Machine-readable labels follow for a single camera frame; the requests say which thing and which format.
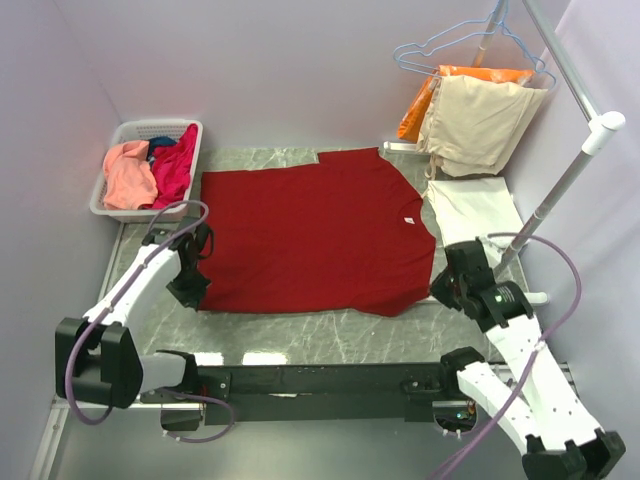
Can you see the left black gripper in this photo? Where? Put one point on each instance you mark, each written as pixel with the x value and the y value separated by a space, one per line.
pixel 192 296

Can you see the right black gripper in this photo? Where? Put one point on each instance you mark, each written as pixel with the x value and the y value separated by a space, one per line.
pixel 438 291

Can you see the dark red t-shirt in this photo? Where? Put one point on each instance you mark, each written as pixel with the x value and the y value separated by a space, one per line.
pixel 342 233

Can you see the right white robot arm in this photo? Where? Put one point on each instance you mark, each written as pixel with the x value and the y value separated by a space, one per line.
pixel 541 414

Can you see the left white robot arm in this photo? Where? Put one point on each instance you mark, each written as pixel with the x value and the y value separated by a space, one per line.
pixel 115 320

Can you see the folded white t-shirt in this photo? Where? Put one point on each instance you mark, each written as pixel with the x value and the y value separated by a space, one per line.
pixel 466 209

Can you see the magenta shirt in basket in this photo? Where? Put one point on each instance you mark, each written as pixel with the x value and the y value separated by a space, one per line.
pixel 172 168

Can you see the salmon pink shirt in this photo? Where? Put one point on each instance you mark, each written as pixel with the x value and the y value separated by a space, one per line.
pixel 130 182

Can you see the dark blue shirt in basket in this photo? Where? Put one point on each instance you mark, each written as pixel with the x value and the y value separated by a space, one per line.
pixel 158 142

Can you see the white plastic laundry basket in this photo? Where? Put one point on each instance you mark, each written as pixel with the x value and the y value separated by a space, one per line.
pixel 143 130

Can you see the beige hanging garment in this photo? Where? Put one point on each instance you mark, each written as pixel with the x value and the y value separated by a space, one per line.
pixel 473 126

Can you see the orange hanging garment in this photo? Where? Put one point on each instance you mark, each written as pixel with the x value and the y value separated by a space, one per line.
pixel 409 127

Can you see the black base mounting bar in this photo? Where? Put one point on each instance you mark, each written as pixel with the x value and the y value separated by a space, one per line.
pixel 414 392

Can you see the white metal clothes rack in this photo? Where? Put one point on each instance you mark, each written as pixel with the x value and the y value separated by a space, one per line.
pixel 592 220

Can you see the blue wire hanger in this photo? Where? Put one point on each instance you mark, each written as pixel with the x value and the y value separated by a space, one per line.
pixel 488 42

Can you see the aluminium rail frame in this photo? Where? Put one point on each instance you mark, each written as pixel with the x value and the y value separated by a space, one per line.
pixel 539 411

